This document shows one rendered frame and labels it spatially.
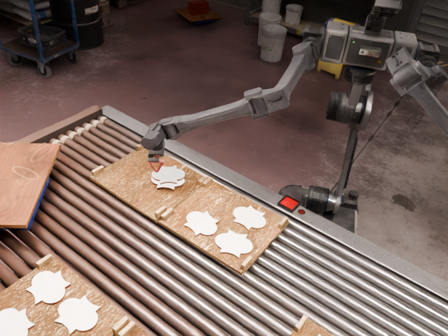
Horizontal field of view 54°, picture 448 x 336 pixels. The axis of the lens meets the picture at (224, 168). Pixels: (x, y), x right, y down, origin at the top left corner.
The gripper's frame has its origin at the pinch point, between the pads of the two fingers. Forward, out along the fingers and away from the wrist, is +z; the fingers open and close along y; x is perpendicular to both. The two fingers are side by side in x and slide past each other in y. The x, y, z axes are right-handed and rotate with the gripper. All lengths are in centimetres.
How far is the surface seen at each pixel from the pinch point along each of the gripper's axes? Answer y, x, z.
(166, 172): 1.1, -4.1, 5.7
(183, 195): -11.5, -11.4, 8.0
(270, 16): 398, -133, 71
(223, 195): -12.2, -28.7, 7.7
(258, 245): -41, -40, 7
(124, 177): 1.0, 14.5, 8.5
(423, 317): -74, -93, 8
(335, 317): -73, -62, 8
